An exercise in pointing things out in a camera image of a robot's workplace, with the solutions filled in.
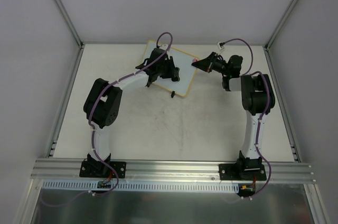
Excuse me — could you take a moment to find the yellow framed small whiteboard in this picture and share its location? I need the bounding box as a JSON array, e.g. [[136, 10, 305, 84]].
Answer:
[[152, 47, 199, 97]]

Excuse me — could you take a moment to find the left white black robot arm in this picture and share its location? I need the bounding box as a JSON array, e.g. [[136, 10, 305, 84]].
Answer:
[[79, 44, 180, 179]]

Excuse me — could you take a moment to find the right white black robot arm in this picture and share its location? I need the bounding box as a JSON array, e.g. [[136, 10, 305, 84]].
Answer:
[[192, 52, 275, 181]]

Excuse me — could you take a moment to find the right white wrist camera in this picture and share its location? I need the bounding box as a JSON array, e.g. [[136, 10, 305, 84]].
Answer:
[[217, 42, 226, 51]]

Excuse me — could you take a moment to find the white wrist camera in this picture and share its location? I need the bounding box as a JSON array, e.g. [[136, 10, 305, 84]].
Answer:
[[158, 44, 171, 56], [217, 42, 226, 51]]

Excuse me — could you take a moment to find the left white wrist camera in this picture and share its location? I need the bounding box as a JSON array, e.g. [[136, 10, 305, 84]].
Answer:
[[158, 44, 171, 56]]

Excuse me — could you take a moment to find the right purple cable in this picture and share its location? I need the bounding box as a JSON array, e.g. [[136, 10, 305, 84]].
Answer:
[[223, 38, 271, 200]]

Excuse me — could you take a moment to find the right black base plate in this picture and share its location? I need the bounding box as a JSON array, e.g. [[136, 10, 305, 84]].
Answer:
[[218, 163, 267, 181]]

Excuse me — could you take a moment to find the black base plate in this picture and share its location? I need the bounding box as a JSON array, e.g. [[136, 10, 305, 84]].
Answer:
[[218, 163, 267, 181], [79, 159, 127, 179]]

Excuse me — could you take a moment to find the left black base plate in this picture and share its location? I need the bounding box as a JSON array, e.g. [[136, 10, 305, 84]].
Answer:
[[79, 159, 127, 179]]

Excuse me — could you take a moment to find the white slotted cable duct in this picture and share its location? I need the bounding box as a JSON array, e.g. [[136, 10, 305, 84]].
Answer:
[[42, 180, 239, 193]]

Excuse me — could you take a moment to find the aluminium mounting rail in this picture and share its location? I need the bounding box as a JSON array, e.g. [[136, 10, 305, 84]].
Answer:
[[30, 158, 317, 184]]

